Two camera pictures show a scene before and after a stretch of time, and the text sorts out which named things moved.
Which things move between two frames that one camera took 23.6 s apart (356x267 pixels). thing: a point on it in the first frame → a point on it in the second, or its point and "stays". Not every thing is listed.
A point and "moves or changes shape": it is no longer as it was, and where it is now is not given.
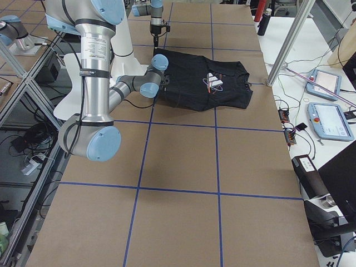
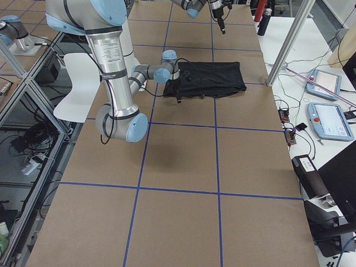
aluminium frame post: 303,8 stays
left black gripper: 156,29 → 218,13
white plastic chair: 71,107 stays
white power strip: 29,167 stays
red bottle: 260,10 stays
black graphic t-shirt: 193,84 moves or changes shape
